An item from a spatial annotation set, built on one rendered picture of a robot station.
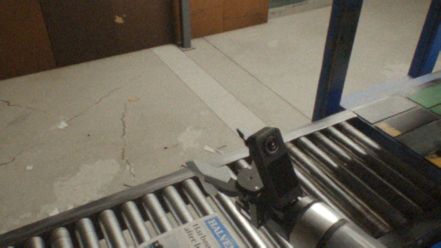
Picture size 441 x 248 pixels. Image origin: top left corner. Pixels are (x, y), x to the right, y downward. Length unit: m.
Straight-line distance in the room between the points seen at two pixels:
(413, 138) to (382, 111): 0.18
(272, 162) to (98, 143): 2.29
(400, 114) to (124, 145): 1.75
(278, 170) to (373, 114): 1.11
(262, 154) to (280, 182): 0.05
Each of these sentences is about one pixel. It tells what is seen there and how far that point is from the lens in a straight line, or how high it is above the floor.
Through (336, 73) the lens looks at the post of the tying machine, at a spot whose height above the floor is 0.90.
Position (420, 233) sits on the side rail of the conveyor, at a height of 0.80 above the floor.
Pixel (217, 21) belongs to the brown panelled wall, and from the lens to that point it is 4.25.
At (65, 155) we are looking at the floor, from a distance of 2.74.
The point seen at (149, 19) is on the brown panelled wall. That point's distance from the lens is 3.92.
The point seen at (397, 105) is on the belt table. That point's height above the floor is 0.80.
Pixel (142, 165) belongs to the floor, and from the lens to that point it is 2.52.
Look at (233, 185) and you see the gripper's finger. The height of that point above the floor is 1.24.
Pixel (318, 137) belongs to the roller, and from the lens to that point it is 1.44.
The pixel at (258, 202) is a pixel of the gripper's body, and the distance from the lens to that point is 0.58.
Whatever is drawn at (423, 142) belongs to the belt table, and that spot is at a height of 0.80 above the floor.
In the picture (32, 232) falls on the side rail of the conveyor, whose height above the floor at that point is 0.80.
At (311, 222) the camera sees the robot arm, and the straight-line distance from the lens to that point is 0.54.
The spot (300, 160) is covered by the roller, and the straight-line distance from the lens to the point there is 1.33.
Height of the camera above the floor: 1.65
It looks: 36 degrees down
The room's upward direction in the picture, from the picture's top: straight up
